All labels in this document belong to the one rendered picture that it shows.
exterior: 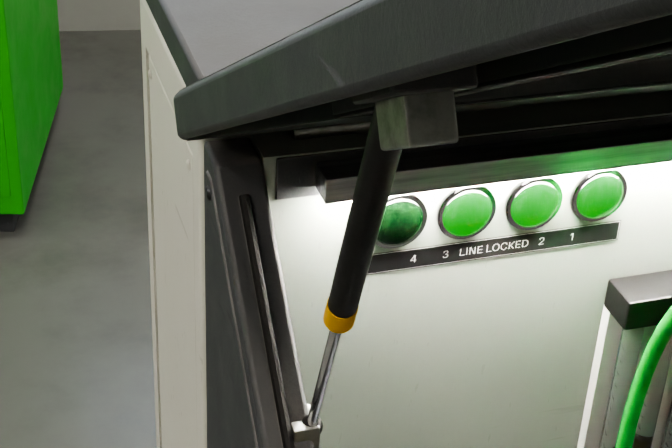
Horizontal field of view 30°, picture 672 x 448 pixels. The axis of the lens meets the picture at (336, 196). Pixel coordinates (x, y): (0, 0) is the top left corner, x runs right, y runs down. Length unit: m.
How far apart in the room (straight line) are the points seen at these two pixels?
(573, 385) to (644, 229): 0.17
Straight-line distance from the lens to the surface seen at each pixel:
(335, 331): 0.76
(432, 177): 0.96
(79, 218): 3.64
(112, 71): 4.50
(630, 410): 1.12
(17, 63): 3.42
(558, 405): 1.20
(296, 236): 0.98
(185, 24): 1.04
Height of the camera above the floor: 1.90
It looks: 31 degrees down
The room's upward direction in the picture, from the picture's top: 3 degrees clockwise
